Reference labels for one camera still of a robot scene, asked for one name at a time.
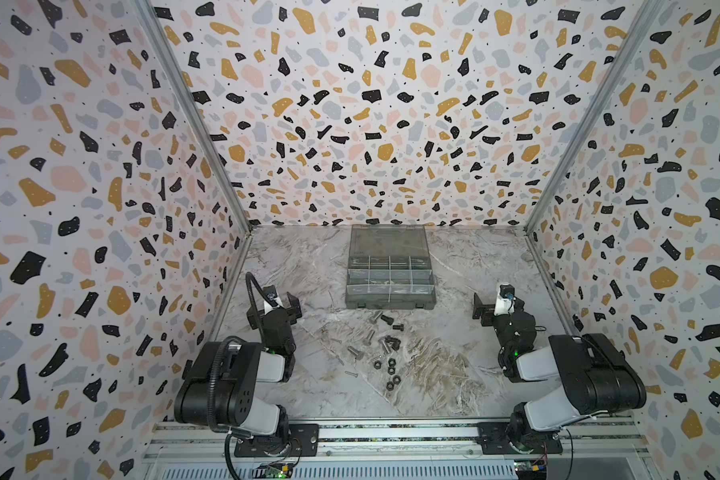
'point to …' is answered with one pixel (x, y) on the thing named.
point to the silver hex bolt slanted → (381, 340)
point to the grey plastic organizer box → (389, 268)
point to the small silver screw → (351, 373)
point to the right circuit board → (525, 469)
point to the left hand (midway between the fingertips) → (270, 295)
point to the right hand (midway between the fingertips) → (491, 288)
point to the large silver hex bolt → (358, 353)
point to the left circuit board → (273, 470)
